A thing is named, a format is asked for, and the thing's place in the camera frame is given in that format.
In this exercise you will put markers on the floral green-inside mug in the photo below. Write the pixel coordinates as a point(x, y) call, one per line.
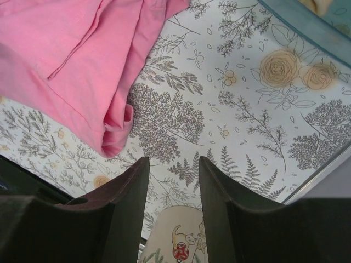
point(178, 236)

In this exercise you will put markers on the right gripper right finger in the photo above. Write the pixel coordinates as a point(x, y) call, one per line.
point(242, 226)

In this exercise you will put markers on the floral patterned table mat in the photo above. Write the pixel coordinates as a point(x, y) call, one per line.
point(226, 80)

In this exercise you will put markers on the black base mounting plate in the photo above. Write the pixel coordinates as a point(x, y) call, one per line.
point(15, 180)

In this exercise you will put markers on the pink t shirt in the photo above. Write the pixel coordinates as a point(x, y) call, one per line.
point(76, 61)

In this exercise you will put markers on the beige rolled t shirt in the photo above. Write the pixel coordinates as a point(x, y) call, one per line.
point(318, 7)

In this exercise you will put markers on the aluminium frame rail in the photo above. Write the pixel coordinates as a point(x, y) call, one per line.
point(333, 181)

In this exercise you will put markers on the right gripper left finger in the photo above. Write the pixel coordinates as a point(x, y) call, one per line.
point(103, 225)

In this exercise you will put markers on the clear blue plastic bin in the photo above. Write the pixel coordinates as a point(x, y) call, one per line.
point(314, 29)

